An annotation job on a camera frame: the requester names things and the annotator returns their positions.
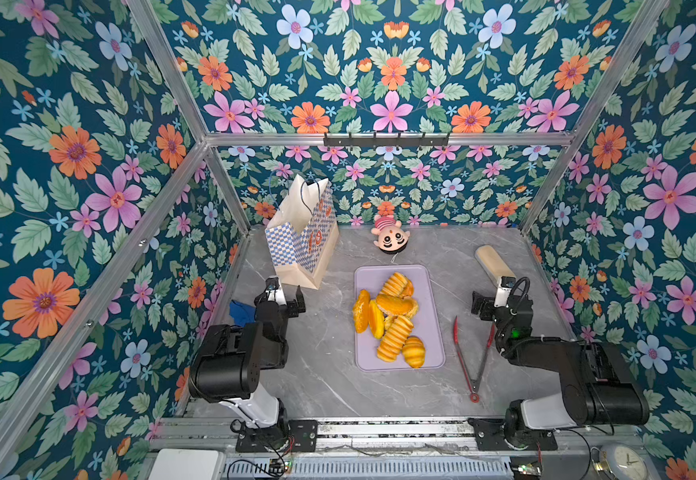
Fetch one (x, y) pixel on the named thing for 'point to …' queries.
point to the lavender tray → (426, 321)
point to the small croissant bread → (414, 351)
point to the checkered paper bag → (303, 232)
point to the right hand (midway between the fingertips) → (491, 292)
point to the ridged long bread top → (399, 285)
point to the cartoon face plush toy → (391, 237)
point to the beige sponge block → (491, 263)
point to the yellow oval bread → (376, 319)
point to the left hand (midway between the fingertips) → (285, 280)
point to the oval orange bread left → (360, 311)
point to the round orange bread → (396, 305)
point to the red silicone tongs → (474, 384)
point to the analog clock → (629, 462)
